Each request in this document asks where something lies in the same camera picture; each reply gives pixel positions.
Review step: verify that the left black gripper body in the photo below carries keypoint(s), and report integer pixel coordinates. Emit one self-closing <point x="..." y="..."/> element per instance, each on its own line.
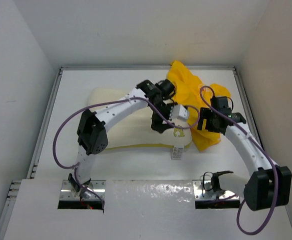
<point x="165" y="110"/>

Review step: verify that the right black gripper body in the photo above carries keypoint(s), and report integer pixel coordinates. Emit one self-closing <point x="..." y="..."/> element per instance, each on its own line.
<point x="206" y="113"/>

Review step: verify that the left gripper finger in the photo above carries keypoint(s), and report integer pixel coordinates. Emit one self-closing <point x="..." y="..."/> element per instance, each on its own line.
<point x="168" y="125"/>
<point x="158" y="125"/>

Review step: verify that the cream quilted pillow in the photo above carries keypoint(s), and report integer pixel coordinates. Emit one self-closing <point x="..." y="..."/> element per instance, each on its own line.
<point x="135" y="130"/>

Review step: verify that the yellow pillowcase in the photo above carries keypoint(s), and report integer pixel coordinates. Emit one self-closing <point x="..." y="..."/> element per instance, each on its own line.
<point x="187" y="88"/>

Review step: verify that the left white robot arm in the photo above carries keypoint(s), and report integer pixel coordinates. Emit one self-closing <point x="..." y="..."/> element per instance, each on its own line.
<point x="94" y="125"/>

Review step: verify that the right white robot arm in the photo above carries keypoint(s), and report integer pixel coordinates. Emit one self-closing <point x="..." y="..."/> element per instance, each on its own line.
<point x="268" y="181"/>

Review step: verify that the white pillow care label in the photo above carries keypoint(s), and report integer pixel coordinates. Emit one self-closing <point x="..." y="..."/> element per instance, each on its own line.
<point x="177" y="152"/>

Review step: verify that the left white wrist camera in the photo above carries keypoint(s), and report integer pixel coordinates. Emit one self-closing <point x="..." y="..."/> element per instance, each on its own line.
<point x="179" y="112"/>

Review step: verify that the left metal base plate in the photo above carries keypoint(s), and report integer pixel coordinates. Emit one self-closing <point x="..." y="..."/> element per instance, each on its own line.
<point x="94" y="190"/>

